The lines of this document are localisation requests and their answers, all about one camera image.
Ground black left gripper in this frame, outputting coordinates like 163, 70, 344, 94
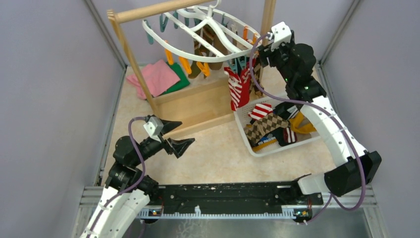
132, 118, 195, 166

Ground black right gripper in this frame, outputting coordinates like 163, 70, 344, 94
257, 40, 294, 84

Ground teal clothes clip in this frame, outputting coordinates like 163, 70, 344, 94
237, 56, 247, 70
228, 59, 238, 73

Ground red white striped sock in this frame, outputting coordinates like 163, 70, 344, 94
223, 67, 243, 111

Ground beige argyle sock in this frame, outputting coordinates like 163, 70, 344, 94
244, 113, 290, 145

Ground brown argyle sock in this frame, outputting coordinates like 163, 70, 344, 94
249, 58, 263, 98

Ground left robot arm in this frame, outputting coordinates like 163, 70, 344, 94
80, 115, 195, 238

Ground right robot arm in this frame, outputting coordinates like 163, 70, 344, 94
253, 43, 382, 204

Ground wooden hanger rack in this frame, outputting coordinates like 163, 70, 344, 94
105, 0, 277, 139

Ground orange clothes clip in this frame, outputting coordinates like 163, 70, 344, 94
242, 26, 248, 41

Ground white round clip hanger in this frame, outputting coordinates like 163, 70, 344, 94
142, 5, 260, 63

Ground pink cloth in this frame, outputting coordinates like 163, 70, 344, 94
141, 59, 179, 97

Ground yellow sock in basket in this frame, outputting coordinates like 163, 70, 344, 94
252, 112, 316, 151

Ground green cloth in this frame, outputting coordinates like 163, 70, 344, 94
163, 62, 190, 95

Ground white plastic laundry basket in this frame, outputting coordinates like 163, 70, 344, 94
233, 97, 321, 157

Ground black sock in basket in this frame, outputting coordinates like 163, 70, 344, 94
247, 102, 298, 147

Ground olive striped hanging sock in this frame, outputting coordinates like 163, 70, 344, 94
188, 25, 215, 79

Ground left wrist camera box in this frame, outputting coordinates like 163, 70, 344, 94
143, 116, 163, 141

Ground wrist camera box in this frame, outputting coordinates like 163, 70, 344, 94
269, 21, 292, 51
143, 116, 163, 141

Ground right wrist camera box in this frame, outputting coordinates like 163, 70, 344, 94
269, 21, 292, 51

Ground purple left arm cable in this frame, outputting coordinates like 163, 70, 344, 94
87, 117, 147, 238

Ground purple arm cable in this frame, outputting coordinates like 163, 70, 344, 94
87, 117, 147, 238
249, 34, 367, 226

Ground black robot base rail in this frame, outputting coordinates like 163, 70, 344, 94
138, 181, 324, 223

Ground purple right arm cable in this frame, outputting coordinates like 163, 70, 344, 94
249, 34, 367, 226

